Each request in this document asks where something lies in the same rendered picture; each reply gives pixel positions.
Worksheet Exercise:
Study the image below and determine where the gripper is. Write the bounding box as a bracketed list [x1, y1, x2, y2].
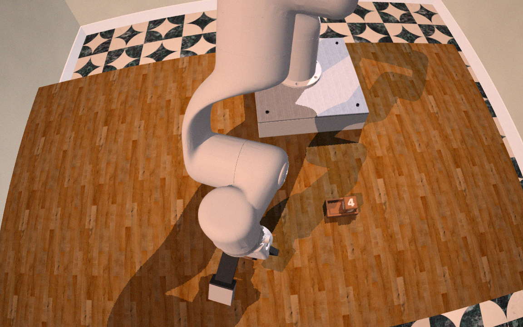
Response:
[246, 225, 279, 260]

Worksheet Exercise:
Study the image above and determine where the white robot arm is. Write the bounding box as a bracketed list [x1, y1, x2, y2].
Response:
[182, 0, 359, 306]

